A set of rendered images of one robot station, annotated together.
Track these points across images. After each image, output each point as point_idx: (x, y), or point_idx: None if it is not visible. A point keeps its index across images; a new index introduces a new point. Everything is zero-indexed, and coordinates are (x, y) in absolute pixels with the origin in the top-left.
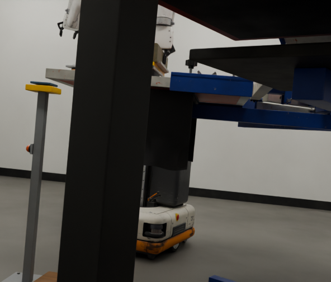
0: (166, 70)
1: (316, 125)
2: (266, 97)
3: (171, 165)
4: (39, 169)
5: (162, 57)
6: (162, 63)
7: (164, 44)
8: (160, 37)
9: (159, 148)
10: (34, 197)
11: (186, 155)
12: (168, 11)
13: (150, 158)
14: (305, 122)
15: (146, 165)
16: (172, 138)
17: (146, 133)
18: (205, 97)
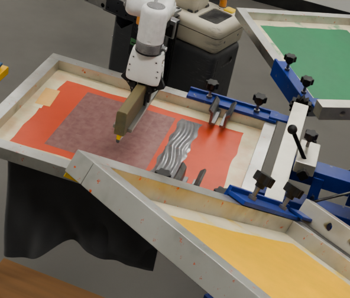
0: (152, 100)
1: None
2: (318, 112)
3: (133, 263)
4: None
5: (145, 95)
6: (136, 123)
7: (148, 80)
8: (142, 70)
9: (117, 245)
10: None
11: (153, 256)
12: (155, 37)
13: (106, 252)
14: (331, 225)
15: (100, 258)
16: (135, 238)
17: (103, 224)
18: (201, 156)
